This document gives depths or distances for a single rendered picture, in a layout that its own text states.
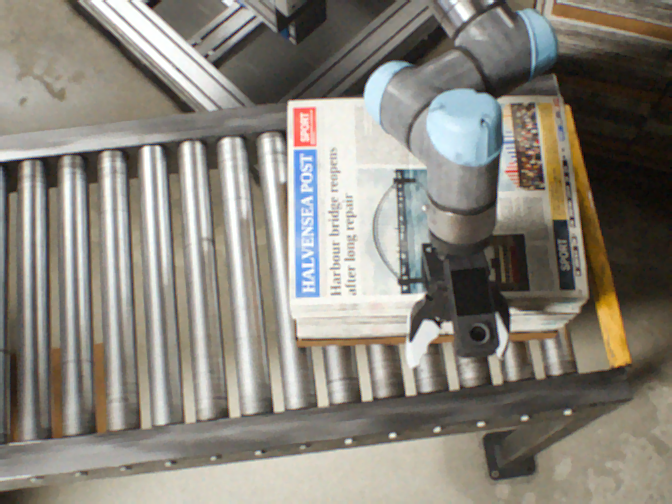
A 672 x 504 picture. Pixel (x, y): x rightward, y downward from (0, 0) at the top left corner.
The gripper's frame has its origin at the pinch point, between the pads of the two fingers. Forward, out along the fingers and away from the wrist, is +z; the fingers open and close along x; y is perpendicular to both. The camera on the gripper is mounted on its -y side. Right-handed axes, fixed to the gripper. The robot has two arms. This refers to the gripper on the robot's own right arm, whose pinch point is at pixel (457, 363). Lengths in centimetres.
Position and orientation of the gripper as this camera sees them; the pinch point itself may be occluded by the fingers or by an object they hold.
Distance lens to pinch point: 110.0
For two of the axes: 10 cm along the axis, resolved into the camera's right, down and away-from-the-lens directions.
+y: -0.9, -6.3, 7.7
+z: 0.5, 7.7, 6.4
